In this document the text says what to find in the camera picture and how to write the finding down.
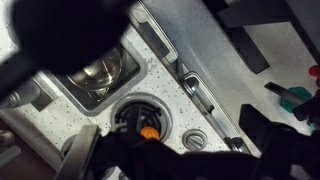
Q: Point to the silver metal pot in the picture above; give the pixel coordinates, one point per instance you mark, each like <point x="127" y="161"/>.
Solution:
<point x="98" y="73"/>

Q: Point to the green plastic floor object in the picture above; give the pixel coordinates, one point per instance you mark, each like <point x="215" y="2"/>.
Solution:
<point x="298" y="96"/>

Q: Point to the grey toy sink basin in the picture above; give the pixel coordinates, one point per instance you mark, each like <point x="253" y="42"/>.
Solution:
<point x="133" y="71"/>

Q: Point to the silver toy faucet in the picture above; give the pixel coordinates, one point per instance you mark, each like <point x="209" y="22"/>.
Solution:
<point x="23" y="95"/>

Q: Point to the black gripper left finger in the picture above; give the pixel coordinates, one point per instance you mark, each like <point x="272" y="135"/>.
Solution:
<point x="83" y="153"/>

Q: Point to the black toy stove burner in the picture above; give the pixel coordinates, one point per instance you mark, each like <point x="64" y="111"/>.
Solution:
<point x="146" y="111"/>

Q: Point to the round silver stove knob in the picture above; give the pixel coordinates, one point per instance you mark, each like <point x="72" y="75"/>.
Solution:
<point x="195" y="140"/>

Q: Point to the red round floor object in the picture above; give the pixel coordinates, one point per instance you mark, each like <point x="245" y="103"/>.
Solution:
<point x="315" y="70"/>

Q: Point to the orange rubber toy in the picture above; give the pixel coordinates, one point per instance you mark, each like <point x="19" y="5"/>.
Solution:
<point x="149" y="132"/>

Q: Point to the wooden toy kitchen unit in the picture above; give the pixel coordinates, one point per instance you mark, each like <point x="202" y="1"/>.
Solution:
<point x="160" y="80"/>

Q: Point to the silver dome front knob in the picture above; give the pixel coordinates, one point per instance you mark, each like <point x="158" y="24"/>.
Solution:
<point x="190" y="85"/>
<point x="237" y="144"/>

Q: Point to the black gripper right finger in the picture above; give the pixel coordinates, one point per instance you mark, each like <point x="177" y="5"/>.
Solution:
<point x="283" y="150"/>

